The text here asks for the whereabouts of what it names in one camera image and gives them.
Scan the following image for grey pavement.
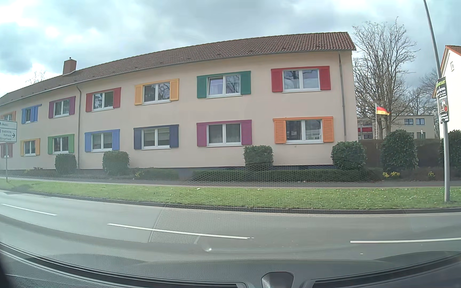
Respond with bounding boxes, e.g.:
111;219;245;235
0;174;461;188

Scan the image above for grey flat-roofed building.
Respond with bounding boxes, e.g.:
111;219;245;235
356;115;437;141

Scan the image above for white direction road sign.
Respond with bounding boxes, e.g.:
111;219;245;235
0;119;18;183

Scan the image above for beige building with coloured shutters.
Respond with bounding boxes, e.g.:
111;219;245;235
0;32;358;172

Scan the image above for grass verge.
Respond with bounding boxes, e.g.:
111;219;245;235
0;177;461;210

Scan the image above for row of rounded bushes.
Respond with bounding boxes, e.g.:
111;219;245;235
0;129;461;175

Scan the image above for dark brown hedge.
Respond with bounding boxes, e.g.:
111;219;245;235
359;138;443;169

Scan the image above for grey asphalt road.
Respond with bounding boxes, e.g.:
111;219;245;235
0;187;461;288

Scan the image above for bare trees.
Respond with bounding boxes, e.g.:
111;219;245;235
352;18;439;140

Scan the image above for grey lamp post with poster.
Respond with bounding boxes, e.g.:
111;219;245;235
423;0;451;202

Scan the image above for flag on white pole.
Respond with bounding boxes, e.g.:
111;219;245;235
375;103;390;140

